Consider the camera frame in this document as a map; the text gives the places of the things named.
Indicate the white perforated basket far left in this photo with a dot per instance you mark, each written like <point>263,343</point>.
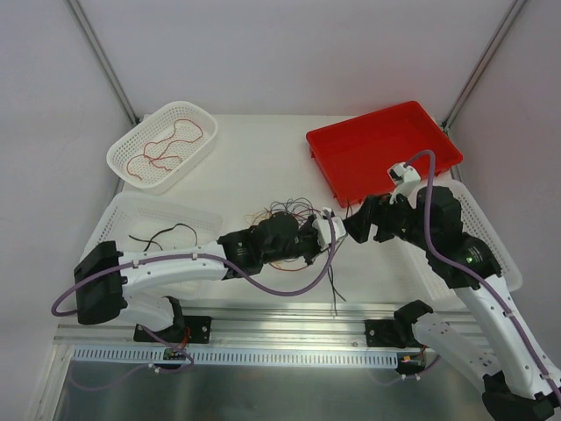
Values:
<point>164,147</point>

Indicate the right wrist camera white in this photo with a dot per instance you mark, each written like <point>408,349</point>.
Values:
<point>405,179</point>

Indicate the right frame post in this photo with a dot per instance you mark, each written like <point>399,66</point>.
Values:
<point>493,46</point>

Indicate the left frame post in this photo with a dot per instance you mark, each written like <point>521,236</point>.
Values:
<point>89,33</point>

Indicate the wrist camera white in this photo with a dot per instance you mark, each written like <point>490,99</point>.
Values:
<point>329,228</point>
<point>405,179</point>

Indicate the frame post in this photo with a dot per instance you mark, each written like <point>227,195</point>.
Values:
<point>493,46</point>
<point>89,33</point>

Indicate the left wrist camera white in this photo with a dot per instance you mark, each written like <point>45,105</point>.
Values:
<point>329,228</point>

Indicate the white perforated basket right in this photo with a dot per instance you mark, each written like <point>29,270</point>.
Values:
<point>432,289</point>

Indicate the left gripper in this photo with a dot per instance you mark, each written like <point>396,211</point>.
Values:
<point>309,239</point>

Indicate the white perforated basket near left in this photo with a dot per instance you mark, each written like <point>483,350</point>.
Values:
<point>137,221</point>

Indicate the white slotted cable duct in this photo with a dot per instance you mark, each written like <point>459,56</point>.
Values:
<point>237,357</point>

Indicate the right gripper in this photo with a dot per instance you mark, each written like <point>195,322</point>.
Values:
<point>368,217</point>

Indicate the aluminium mounting rail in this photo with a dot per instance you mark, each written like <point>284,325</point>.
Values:
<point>260,325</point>

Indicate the red plastic tray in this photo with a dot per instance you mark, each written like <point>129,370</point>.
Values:
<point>354,155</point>

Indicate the white perforated basket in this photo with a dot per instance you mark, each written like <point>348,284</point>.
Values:
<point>137,221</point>
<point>432,289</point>
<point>164,147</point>

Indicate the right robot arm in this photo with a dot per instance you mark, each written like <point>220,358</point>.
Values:
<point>516,379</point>

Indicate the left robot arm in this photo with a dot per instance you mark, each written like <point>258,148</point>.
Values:
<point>112,284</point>

